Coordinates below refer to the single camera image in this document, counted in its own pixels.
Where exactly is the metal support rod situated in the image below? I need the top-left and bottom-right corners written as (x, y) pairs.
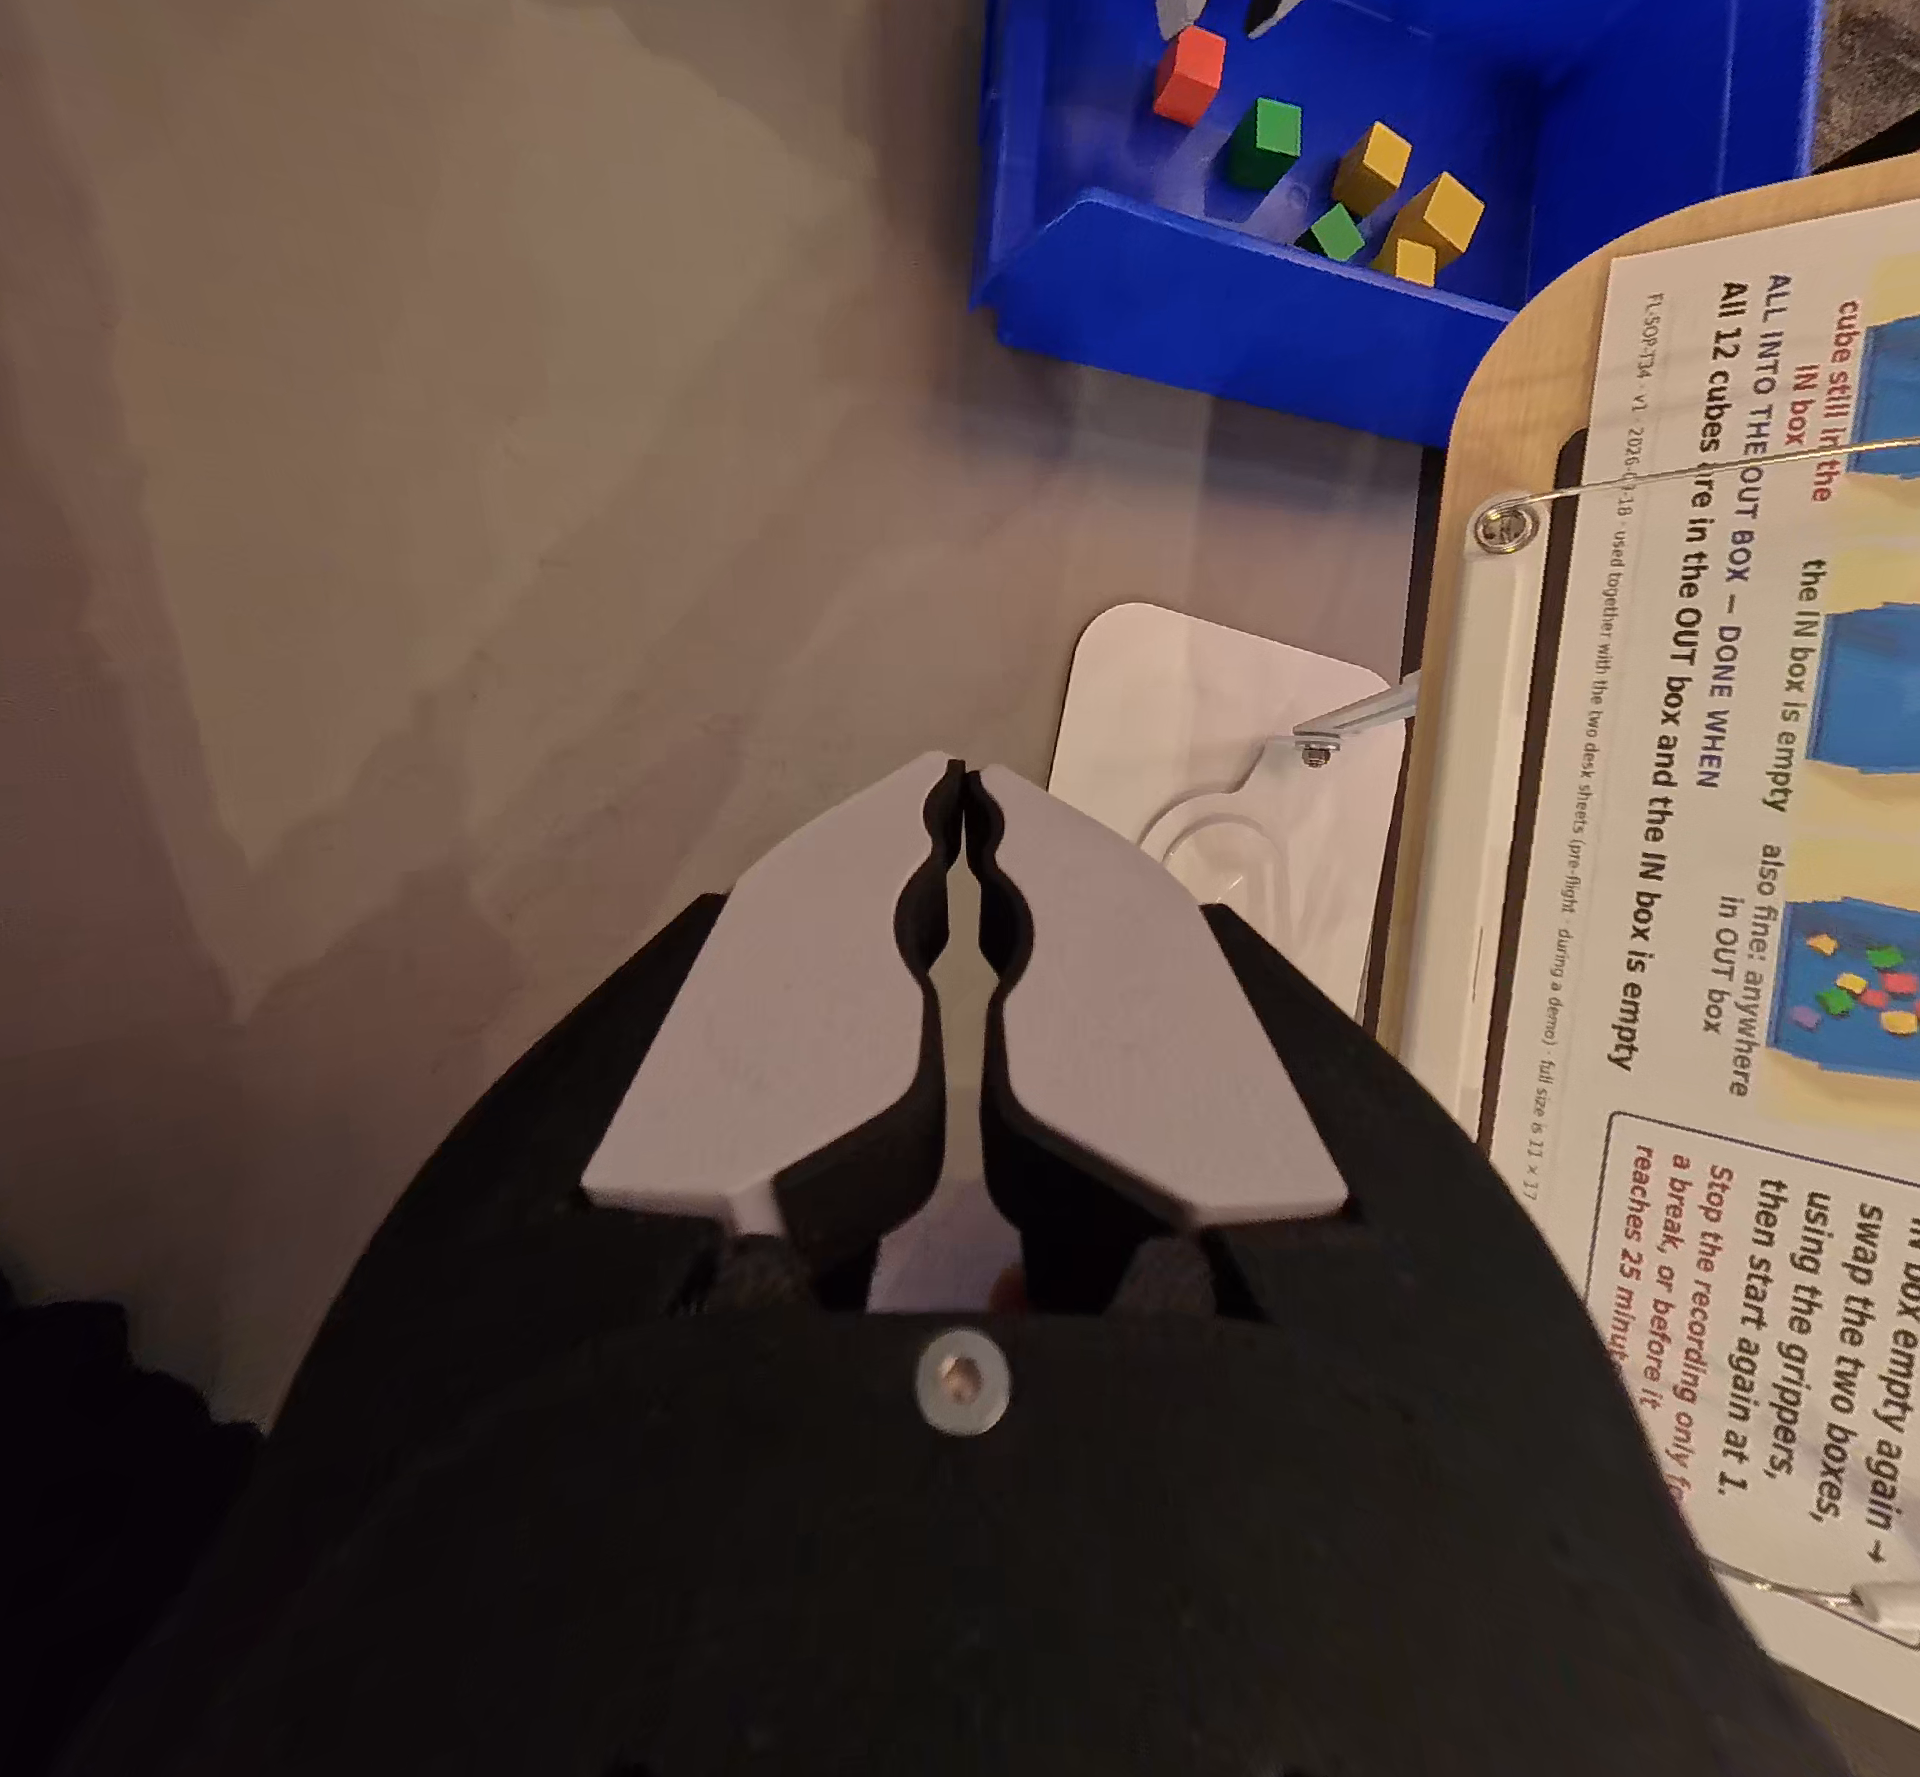
top-left (1294, 681), bottom-right (1418, 770)

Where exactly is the white board ledge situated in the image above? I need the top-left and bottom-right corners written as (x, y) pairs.
top-left (1416, 519), bottom-right (1561, 1149)

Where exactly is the wooden display board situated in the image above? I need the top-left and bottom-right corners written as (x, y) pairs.
top-left (1371, 155), bottom-right (1920, 1726)

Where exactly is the printed instruction sheet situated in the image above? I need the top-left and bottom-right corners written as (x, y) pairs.
top-left (1485, 200), bottom-right (1920, 1650)

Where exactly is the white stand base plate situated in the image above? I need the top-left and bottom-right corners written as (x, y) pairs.
top-left (1049, 602), bottom-right (1418, 1029)

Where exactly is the blue plastic bin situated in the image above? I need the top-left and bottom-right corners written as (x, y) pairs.
top-left (966, 0), bottom-right (1838, 449)

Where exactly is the thin metal wire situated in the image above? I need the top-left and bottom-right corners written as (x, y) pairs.
top-left (1477, 439), bottom-right (1920, 525)
top-left (1709, 1566), bottom-right (1920, 1637)

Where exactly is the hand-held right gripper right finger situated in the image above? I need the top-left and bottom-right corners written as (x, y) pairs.
top-left (963, 763), bottom-right (1352, 1317)

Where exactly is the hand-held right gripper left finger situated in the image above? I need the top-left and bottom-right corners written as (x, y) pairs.
top-left (580, 752), bottom-right (966, 1316)

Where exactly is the red wooden cube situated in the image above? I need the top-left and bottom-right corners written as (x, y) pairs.
top-left (1151, 25), bottom-right (1229, 130)

